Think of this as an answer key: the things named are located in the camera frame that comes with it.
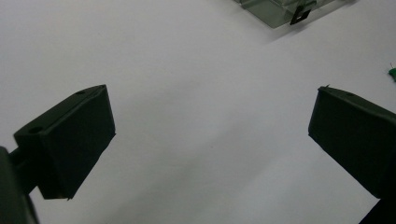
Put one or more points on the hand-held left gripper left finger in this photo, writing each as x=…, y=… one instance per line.
x=74, y=140

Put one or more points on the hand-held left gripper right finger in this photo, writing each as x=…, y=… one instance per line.
x=358, y=133

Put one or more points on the clear plastic compartment box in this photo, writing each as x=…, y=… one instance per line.
x=267, y=12

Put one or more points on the small green item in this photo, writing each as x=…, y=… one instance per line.
x=393, y=73

